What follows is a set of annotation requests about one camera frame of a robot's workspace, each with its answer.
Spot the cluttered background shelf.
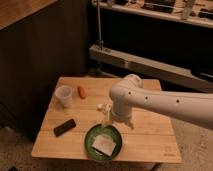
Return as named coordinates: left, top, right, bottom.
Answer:
left=91, top=0, right=213, bottom=29

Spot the vertical metal pole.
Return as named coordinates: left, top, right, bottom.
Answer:
left=97, top=0, right=104, bottom=50

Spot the translucent plastic cup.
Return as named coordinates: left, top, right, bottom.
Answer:
left=55, top=85, right=73, bottom=108

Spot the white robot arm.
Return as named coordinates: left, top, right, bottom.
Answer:
left=98, top=74, right=213, bottom=130

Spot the green round plate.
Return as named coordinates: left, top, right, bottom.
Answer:
left=84, top=124, right=122, bottom=162

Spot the white sponge on plate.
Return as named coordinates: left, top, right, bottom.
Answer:
left=92, top=134, right=116, bottom=156

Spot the small wooden table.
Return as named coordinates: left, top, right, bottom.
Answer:
left=31, top=77, right=181, bottom=163

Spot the dark wooden cabinet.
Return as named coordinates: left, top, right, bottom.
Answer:
left=0, top=0, right=88, bottom=140

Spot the black rectangular block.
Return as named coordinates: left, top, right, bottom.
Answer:
left=53, top=119, right=76, bottom=137

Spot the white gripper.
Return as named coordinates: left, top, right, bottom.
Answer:
left=101, top=103, right=134, bottom=130

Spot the small orange carrot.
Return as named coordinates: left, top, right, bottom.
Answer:
left=78, top=86, right=86, bottom=99

